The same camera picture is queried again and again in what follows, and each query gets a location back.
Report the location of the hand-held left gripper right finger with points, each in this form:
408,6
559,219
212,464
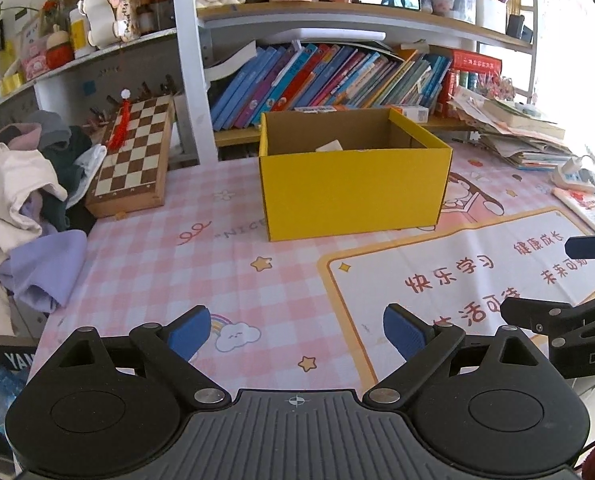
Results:
405,332

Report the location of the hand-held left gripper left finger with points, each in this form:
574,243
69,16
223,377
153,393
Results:
190,332

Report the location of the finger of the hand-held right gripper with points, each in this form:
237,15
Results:
527,312
590,246

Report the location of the yellow cardboard box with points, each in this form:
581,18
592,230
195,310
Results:
352,195

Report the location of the white cube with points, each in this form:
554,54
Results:
330,146

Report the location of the pink checkered desktop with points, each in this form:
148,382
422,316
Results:
177,270

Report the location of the red white booklet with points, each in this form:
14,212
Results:
577,202

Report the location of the white power strip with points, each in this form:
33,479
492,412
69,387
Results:
572,177

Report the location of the stack of books and papers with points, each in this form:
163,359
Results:
517,130

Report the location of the lavender garment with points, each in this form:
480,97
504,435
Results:
47,265

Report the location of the wooden chessboard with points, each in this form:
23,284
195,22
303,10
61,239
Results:
132,160

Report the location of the colourful paper flowers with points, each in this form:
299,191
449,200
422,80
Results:
495,86

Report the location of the dark green garment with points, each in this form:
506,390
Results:
72,155

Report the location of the red dictionary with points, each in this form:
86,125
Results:
477,62

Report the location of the red tassel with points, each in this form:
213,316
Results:
121,125

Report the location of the small orange white box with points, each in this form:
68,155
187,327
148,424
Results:
412,112

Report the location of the small black box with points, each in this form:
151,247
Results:
520,29

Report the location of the cream garment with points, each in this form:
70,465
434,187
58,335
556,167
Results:
12,185

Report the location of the white orange toothpaste box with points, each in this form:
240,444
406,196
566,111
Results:
322,108

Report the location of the grey garment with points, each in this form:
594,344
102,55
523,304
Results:
52,125

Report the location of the white pen holder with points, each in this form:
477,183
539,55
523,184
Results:
491,15

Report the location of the row of books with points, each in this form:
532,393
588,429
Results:
317,80

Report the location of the white bookshelf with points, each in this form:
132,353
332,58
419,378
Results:
187,60

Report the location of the thick grey-covered book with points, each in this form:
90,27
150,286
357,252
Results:
232,62

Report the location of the red round doll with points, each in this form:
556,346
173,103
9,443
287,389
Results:
58,50

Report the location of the pink box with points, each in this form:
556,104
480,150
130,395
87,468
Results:
33,62

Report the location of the yellow white jar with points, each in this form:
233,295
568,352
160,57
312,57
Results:
80,35

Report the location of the white decorative ornament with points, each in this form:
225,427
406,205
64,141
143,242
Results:
109,7

